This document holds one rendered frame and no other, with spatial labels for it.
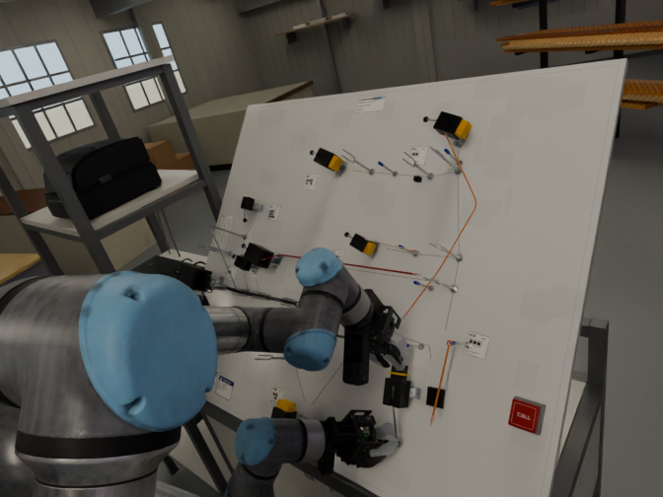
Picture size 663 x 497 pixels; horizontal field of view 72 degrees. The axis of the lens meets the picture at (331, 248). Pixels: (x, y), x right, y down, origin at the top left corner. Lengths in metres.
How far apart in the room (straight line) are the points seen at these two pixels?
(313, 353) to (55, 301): 0.40
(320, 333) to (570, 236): 0.56
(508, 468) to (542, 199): 0.55
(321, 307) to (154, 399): 0.41
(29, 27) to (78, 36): 0.73
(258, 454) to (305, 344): 0.24
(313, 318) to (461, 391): 0.45
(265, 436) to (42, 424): 0.51
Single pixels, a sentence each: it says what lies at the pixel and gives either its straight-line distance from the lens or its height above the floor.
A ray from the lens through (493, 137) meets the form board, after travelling 1.15.
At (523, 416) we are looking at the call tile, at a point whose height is 1.10.
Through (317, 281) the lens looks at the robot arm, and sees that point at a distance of 0.74.
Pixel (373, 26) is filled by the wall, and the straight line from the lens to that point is 10.50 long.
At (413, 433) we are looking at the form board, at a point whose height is 0.99.
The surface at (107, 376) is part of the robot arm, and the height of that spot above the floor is 1.67.
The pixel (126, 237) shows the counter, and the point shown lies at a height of 0.25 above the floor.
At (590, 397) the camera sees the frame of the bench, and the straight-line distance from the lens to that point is 1.44.
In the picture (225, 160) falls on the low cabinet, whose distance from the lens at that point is 7.91.
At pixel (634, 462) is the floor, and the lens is 2.36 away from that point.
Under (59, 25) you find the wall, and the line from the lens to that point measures 8.51.
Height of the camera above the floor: 1.84
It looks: 26 degrees down
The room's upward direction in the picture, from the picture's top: 15 degrees counter-clockwise
